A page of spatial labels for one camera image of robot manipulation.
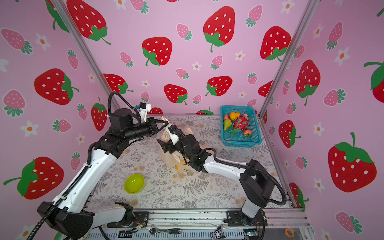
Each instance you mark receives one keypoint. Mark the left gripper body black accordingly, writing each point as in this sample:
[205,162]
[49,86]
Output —
[142,130]

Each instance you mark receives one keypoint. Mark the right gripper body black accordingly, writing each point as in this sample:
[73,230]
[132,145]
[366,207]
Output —
[180,147]

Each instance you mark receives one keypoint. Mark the translucent beige plastic bag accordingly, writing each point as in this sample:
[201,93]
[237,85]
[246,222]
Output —
[175,160]

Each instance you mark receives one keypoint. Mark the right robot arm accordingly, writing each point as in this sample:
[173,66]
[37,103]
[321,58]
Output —
[260,187]

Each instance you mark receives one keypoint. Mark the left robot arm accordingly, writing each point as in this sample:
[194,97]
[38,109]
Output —
[66,213]

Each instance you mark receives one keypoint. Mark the green fake pear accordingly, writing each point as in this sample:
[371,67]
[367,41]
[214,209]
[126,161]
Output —
[227,124]

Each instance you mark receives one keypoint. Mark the orange yellow fake mango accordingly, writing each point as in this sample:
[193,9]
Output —
[234,116]

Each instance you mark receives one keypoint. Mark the pink fake dragon fruit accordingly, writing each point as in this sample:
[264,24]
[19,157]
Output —
[239,125]

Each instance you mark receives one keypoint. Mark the lime green bowl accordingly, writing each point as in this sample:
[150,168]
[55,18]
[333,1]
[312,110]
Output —
[134,184]

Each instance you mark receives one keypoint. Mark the teal plastic basket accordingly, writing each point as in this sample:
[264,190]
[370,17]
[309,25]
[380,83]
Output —
[239,140]

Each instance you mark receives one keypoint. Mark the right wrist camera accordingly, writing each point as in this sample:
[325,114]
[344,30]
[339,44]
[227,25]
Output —
[173,132]

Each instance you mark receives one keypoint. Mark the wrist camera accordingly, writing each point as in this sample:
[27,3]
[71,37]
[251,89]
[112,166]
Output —
[144,109]
[173,132]

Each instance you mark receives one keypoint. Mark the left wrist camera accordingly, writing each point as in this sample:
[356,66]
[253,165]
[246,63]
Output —
[144,109]

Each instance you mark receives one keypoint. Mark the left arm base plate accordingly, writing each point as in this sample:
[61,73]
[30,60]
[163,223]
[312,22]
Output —
[132,220]

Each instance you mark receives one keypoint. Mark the ratchet screwdriver green handle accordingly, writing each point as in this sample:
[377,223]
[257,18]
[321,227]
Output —
[173,231]

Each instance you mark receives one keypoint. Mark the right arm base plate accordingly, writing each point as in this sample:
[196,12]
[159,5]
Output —
[239,219]

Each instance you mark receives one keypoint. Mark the aluminium frame rail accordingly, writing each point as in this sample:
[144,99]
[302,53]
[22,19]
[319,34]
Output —
[198,224]

